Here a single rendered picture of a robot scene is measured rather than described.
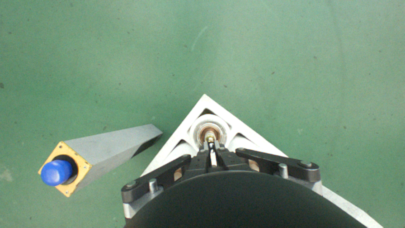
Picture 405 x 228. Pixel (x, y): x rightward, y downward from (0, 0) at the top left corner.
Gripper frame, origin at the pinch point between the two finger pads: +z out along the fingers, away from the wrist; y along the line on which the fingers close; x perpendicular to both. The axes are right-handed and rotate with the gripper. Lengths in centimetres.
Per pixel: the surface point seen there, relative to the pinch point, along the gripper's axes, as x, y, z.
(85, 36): 48, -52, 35
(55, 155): 1.4, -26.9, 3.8
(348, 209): -29, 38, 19
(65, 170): -0.9, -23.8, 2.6
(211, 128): 1.5, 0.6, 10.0
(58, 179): -2.0, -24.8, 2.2
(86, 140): 3.1, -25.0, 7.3
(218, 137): -0.5, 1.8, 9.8
